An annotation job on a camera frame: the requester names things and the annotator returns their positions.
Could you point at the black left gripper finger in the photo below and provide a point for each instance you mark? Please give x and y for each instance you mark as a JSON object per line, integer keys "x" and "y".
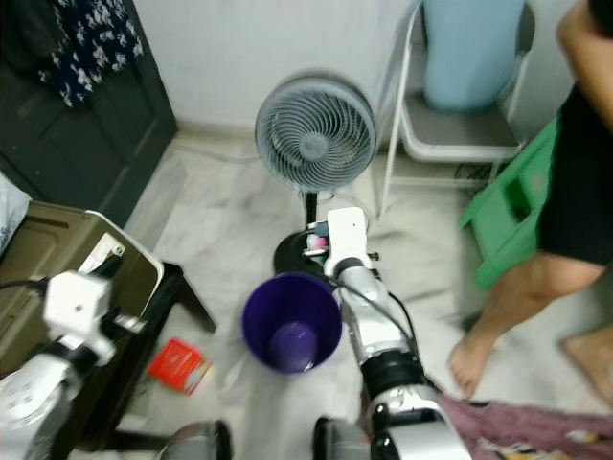
{"x": 150, "y": 305}

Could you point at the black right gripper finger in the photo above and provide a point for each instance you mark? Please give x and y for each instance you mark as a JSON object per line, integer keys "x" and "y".
{"x": 314, "y": 228}
{"x": 316, "y": 262}

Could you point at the small pink ball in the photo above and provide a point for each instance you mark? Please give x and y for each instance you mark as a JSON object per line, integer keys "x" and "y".
{"x": 314, "y": 244}

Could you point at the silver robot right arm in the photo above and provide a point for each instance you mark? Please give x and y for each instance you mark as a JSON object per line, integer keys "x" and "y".
{"x": 374, "y": 316}

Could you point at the black stand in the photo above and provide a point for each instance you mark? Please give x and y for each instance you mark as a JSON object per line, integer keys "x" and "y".
{"x": 187, "y": 292}

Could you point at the small red box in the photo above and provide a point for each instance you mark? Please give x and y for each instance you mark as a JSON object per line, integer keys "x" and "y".
{"x": 177, "y": 366}

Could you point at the purple plastic bin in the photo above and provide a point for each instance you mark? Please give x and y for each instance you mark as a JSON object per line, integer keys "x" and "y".
{"x": 268, "y": 316}

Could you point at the grey standing fan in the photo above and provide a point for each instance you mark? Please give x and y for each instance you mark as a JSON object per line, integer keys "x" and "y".
{"x": 314, "y": 139}

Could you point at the silver robot left leg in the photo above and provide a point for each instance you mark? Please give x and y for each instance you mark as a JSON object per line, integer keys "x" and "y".
{"x": 193, "y": 443}

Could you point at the white printed plastic bag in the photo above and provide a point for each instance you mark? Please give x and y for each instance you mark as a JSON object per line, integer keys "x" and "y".
{"x": 11, "y": 211}

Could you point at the white metal chair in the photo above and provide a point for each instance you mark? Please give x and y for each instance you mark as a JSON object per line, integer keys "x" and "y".
{"x": 450, "y": 134}

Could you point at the green plastic stool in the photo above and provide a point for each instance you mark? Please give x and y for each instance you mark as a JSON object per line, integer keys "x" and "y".
{"x": 503, "y": 230}

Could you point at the light blue cushion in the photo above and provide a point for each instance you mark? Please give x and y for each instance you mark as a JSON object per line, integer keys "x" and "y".
{"x": 474, "y": 53}

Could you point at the dark floral garment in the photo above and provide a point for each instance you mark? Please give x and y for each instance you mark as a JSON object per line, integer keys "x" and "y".
{"x": 91, "y": 48}

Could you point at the purple cartoon print blanket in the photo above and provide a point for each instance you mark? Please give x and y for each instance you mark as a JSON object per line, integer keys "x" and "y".
{"x": 536, "y": 426}

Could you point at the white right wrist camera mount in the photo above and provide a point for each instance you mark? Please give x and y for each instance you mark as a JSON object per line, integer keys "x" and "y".
{"x": 348, "y": 235}

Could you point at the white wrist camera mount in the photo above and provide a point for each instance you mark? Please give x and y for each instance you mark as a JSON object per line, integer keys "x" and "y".
{"x": 348, "y": 235}
{"x": 77, "y": 307}

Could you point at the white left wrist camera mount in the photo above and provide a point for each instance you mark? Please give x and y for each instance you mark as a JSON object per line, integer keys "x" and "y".
{"x": 77, "y": 307}

